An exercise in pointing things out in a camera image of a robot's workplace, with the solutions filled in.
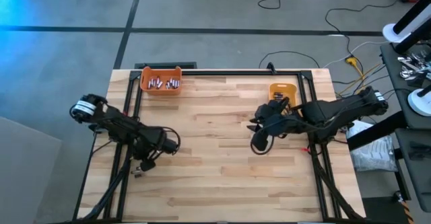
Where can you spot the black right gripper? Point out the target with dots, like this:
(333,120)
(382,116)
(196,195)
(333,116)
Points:
(279,119)

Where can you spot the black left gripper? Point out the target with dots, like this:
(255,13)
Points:
(156,145)

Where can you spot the black AA battery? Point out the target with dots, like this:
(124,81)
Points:
(279,98)
(278,93)

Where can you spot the yellow plastic bin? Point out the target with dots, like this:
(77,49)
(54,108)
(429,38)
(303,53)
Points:
(289,89)

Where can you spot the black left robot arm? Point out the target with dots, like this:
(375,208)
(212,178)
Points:
(114,124)

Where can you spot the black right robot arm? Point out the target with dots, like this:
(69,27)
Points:
(336,111)

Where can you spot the orange plastic bin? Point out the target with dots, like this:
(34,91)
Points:
(161,91)

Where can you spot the yellow power plug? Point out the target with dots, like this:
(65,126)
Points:
(351,61)

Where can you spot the clear plastic bag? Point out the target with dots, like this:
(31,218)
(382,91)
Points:
(373,156)

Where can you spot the black diagonal support pole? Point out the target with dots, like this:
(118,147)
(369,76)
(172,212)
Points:
(380,131)

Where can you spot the grey board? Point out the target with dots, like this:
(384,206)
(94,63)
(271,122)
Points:
(27,177)

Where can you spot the black floor mat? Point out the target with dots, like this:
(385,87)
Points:
(380,214)

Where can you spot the silver cutlery piece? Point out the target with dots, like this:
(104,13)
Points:
(405,61)
(409,74)

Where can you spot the black side table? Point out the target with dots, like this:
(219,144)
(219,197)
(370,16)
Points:
(417,170)

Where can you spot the yellow black hazard tape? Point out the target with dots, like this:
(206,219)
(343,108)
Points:
(407,210)

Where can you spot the black lamp pole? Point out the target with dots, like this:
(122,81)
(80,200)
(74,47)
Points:
(410,39)

